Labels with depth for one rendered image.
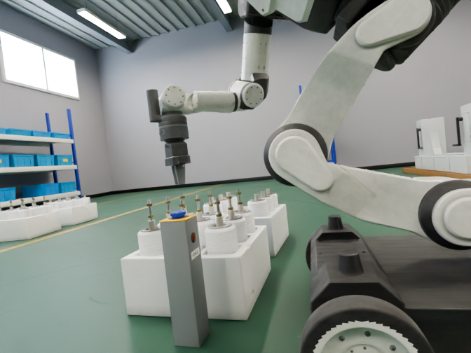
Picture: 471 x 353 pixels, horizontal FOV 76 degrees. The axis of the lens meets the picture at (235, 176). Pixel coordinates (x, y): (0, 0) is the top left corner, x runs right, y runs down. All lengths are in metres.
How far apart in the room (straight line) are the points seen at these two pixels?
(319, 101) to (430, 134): 4.58
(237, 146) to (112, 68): 4.08
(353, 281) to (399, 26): 0.49
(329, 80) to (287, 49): 6.92
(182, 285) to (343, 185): 0.44
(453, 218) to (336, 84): 0.35
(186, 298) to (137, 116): 7.92
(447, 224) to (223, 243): 0.54
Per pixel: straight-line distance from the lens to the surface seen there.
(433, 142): 5.23
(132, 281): 1.03
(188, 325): 0.82
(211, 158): 7.59
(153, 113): 0.94
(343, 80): 0.71
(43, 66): 8.00
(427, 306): 0.61
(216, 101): 0.99
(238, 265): 0.85
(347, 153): 7.22
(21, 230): 3.11
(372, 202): 0.72
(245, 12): 1.01
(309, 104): 0.71
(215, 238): 0.88
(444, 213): 0.71
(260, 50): 1.03
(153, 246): 0.99
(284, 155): 0.65
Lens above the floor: 0.43
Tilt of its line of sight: 2 degrees down
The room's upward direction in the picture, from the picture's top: 6 degrees counter-clockwise
